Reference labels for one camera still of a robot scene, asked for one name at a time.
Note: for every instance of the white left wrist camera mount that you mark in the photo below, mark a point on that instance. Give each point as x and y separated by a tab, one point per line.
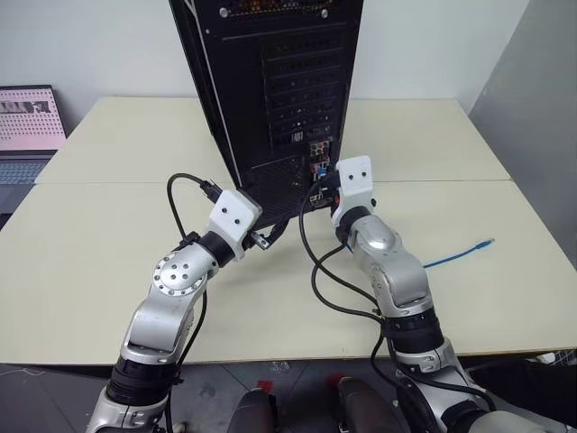
232	214

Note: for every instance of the grey partition panel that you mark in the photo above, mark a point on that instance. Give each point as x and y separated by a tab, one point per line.
532	104

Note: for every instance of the black computer tower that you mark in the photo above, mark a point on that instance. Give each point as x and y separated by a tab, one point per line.
252	90

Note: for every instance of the open laptop with pink screen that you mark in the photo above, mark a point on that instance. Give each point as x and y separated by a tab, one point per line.
27	122

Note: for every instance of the dark rounded shape with red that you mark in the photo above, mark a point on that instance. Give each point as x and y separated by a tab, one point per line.
365	406
252	412

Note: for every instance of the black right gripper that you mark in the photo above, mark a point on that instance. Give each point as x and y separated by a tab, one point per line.
335	198

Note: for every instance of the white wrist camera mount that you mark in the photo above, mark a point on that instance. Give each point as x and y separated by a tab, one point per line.
356	178
232	214

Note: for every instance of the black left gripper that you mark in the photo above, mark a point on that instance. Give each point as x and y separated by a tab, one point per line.
258	236

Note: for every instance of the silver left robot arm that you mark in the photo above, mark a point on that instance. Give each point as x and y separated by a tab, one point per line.
176	275

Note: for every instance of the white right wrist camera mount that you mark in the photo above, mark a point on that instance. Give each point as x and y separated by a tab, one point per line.
356	178

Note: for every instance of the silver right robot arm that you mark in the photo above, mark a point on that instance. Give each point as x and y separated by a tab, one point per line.
396	275

